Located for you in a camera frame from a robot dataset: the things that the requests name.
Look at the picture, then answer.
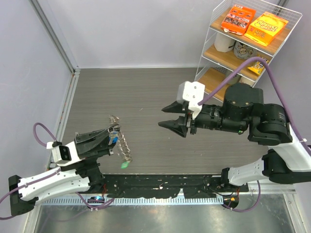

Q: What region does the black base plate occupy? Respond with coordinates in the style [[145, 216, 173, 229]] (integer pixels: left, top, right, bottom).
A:
[[99, 174, 249, 199]]

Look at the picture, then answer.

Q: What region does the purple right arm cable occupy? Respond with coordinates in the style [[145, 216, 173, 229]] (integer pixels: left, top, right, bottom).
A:
[[199, 56, 311, 156]]

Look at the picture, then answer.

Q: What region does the orange snack box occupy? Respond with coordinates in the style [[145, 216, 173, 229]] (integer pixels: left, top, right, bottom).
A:
[[221, 4, 256, 35]]

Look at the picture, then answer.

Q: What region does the white wire shelf rack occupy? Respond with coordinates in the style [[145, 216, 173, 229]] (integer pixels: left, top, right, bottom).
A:
[[195, 0, 303, 94]]

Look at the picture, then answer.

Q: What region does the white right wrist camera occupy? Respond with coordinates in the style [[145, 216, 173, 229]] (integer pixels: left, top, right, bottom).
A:
[[176, 81, 205, 119]]

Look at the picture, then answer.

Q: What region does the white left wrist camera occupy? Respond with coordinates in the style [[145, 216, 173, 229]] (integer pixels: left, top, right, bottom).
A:
[[46, 141, 82, 167]]

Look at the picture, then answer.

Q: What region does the yellow candy packet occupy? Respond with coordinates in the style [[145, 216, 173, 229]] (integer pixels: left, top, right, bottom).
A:
[[248, 55, 270, 76]]

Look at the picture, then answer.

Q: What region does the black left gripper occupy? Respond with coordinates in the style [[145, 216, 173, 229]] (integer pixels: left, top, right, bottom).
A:
[[76, 124, 121, 164]]

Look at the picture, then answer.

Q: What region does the green plastic key tag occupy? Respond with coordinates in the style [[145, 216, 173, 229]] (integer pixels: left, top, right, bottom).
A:
[[121, 161, 129, 169]]

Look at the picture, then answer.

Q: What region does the grey cartoon mug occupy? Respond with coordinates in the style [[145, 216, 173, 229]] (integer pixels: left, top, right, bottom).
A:
[[233, 41, 258, 60]]

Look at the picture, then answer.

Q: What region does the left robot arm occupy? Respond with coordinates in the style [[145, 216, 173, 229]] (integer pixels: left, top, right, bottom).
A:
[[8, 124, 120, 216]]

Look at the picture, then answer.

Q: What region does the yellow snack bag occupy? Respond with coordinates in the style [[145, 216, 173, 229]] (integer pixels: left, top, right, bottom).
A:
[[244, 12, 288, 47]]

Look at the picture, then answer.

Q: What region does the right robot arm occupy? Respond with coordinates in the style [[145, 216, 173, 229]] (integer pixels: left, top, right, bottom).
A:
[[159, 83, 311, 191]]

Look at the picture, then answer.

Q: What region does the white slotted cable duct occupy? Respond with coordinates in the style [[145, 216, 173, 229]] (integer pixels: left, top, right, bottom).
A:
[[42, 195, 224, 206]]

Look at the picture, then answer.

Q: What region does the white paper roll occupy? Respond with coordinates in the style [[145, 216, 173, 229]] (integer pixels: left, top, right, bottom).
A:
[[214, 33, 236, 52]]

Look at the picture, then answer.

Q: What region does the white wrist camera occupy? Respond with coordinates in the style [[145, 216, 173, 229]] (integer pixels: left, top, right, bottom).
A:
[[176, 81, 205, 119], [46, 141, 82, 167]]

